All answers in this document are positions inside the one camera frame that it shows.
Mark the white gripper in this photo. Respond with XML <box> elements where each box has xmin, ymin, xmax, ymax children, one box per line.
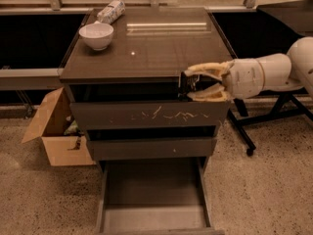
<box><xmin>184</xmin><ymin>59</ymin><xmax>264</xmax><ymax>102</ymax></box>

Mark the dark rxbar chocolate wrapper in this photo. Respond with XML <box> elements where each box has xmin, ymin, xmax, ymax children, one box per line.
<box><xmin>179</xmin><ymin>71</ymin><xmax>200</xmax><ymax>99</ymax></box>

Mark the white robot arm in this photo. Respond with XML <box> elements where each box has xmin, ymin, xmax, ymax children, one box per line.
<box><xmin>181</xmin><ymin>37</ymin><xmax>313</xmax><ymax>102</ymax></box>

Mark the grey top drawer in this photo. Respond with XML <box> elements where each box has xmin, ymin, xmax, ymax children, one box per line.
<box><xmin>68</xmin><ymin>82</ymin><xmax>230</xmax><ymax>130</ymax></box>

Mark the grey drawer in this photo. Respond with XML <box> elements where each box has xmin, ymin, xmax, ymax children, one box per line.
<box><xmin>68</xmin><ymin>82</ymin><xmax>230</xmax><ymax>130</ymax></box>
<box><xmin>87</xmin><ymin>126</ymin><xmax>216</xmax><ymax>161</ymax></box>
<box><xmin>95</xmin><ymin>158</ymin><xmax>225</xmax><ymax>235</ymax></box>

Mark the grey drawer cabinet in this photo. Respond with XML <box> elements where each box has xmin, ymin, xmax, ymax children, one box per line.
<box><xmin>59</xmin><ymin>6</ymin><xmax>242</xmax><ymax>168</ymax></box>

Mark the grey middle drawer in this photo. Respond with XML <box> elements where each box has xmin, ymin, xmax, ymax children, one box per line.
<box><xmin>87</xmin><ymin>126</ymin><xmax>216</xmax><ymax>161</ymax></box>

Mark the grey bottom drawer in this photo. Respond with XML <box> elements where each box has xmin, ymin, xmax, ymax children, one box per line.
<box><xmin>95</xmin><ymin>158</ymin><xmax>225</xmax><ymax>235</ymax></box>

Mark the white ceramic bowl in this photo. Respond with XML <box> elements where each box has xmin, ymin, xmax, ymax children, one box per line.
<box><xmin>79</xmin><ymin>23</ymin><xmax>114</xmax><ymax>51</ymax></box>

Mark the green packet in box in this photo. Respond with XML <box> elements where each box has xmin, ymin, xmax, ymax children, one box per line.
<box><xmin>64</xmin><ymin>116</ymin><xmax>80</xmax><ymax>136</ymax></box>

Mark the cardboard box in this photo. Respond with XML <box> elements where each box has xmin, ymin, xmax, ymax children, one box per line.
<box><xmin>22</xmin><ymin>88</ymin><xmax>94</xmax><ymax>166</ymax></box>

